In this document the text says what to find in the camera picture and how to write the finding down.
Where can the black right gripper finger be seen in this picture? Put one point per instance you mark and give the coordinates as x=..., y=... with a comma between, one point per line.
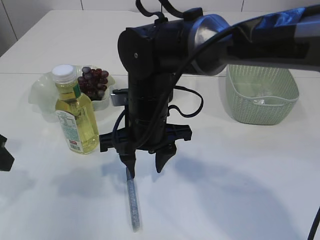
x=129, y=160
x=163, y=155

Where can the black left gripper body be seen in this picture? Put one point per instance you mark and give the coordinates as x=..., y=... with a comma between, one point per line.
x=6, y=159

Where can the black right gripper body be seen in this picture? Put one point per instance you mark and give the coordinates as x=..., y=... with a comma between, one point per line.
x=159, y=139

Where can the silver glitter pen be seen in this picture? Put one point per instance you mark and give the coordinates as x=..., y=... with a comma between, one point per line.
x=133, y=202

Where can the yellow tea bottle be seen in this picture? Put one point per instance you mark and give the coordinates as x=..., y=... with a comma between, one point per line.
x=74, y=111

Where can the purple artificial grape bunch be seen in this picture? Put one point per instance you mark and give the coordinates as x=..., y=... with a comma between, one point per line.
x=93, y=82

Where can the clear plastic sheet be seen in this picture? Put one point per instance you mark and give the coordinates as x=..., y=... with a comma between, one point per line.
x=264, y=101

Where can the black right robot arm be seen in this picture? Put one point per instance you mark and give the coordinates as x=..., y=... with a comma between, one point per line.
x=156, y=55

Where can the pale green wavy plate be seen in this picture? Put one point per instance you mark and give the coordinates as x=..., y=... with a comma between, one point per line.
x=43, y=96

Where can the green woven plastic basket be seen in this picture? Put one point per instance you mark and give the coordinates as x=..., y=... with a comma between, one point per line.
x=260, y=95

